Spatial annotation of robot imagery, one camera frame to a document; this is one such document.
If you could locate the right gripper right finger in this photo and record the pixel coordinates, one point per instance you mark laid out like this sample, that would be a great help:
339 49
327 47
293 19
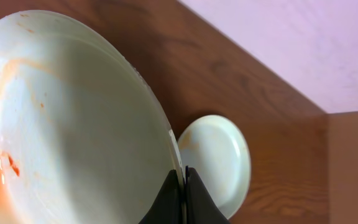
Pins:
200 208

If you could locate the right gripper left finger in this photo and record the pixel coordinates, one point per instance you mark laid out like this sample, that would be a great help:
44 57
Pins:
166 208

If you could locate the light green plate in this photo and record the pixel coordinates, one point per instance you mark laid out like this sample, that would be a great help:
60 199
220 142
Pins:
216 148
83 138

